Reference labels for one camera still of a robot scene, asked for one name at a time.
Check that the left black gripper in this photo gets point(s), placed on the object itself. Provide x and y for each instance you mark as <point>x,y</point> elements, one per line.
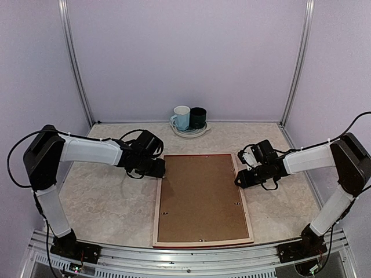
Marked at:
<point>159,171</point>

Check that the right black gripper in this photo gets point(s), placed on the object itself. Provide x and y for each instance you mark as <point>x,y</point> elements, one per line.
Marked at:
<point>246,180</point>

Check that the brown backing board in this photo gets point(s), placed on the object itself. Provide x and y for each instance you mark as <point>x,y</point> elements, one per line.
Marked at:
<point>200,199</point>

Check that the red and wood picture frame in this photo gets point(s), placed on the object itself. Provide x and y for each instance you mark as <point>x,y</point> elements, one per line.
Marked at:
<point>203,243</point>

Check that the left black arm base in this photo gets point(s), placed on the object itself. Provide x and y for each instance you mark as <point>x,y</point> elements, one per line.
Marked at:
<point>69,247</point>

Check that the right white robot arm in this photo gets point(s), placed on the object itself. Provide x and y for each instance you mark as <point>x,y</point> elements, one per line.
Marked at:
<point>342,163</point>

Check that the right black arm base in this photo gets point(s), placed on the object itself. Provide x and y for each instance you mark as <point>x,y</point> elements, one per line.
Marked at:
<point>309,245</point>

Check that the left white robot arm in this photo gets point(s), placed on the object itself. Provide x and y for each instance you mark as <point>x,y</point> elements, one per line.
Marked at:
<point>52,153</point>

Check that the light blue mug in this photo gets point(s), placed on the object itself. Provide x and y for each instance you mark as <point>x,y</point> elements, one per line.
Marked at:
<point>181,118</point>

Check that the white plate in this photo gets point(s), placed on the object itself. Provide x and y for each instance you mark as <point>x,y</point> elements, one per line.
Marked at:
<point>191,133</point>

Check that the dark green mug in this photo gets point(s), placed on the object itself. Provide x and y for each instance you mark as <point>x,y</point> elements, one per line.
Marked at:
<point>197,117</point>

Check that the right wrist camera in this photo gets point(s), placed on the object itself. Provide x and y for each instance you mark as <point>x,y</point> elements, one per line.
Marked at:
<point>247,158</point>

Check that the right aluminium corner post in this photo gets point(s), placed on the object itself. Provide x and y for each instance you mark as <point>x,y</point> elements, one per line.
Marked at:
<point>305,36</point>

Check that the aluminium corner post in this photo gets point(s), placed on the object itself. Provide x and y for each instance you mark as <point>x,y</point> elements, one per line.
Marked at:
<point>305,36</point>
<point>68,36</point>

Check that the left aluminium corner post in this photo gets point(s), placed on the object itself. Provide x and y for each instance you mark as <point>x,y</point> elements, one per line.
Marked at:
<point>68,36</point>

